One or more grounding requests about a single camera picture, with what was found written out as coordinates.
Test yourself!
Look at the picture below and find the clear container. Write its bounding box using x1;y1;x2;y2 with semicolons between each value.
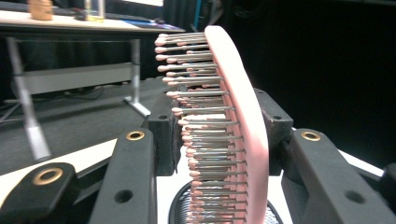
83;0;106;22

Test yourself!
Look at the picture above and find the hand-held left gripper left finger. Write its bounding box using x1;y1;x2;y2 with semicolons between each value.
88;92;183;224

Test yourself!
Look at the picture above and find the pink hairbrush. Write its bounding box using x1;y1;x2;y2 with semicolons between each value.
154;24;270;224

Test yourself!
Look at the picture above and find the grey metal desk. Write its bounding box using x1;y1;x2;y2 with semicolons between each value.
0;8;187;161

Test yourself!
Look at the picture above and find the brown object on desk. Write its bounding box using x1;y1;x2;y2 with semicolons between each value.
27;0;54;21

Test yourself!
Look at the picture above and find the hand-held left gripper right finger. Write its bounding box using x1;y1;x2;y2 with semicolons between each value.
253;88;396;224

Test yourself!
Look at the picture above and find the black mesh pen holder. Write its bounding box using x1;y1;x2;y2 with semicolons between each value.
167;181;284;224

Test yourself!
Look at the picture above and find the dark blue desk mat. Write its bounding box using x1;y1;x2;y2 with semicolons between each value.
122;18;185;32

